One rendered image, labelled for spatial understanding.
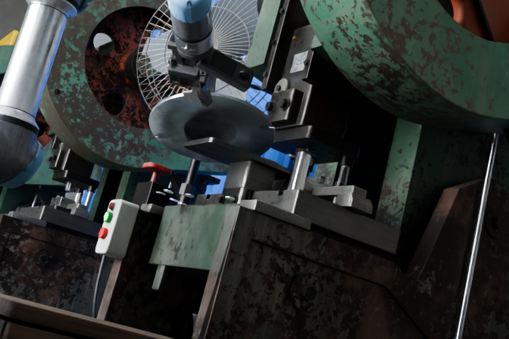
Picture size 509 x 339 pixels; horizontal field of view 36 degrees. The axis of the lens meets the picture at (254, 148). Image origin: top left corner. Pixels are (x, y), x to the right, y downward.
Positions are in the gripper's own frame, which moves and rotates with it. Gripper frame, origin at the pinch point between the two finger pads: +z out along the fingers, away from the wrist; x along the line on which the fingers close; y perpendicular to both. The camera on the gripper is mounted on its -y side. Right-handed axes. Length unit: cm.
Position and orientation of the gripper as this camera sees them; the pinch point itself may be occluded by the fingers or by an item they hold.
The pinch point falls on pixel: (210, 100)
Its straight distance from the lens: 168.0
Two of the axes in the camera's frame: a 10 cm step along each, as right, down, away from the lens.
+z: 0.1, 4.9, 8.7
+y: -9.6, -2.3, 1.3
